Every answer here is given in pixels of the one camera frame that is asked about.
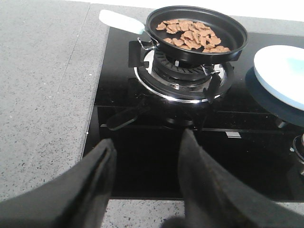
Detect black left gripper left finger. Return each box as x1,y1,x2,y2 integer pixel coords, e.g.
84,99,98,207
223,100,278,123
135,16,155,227
0,139,117,228

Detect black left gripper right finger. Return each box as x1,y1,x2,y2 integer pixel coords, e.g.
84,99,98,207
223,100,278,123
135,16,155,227
161,129,304,228

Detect light blue plate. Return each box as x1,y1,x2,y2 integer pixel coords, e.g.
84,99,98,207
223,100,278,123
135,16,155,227
253,45,304,111

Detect pile of brown meat slices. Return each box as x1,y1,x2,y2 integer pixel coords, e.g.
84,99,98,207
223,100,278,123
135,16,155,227
156,19,230,53

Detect black pan with green handle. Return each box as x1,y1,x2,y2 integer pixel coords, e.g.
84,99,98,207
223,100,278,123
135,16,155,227
99,6,247,65

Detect black glass gas cooktop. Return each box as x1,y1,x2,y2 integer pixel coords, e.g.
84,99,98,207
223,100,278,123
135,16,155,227
85,28,304,202

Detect black burner with pan support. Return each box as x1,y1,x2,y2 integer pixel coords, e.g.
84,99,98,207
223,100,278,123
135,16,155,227
128,40,234,104

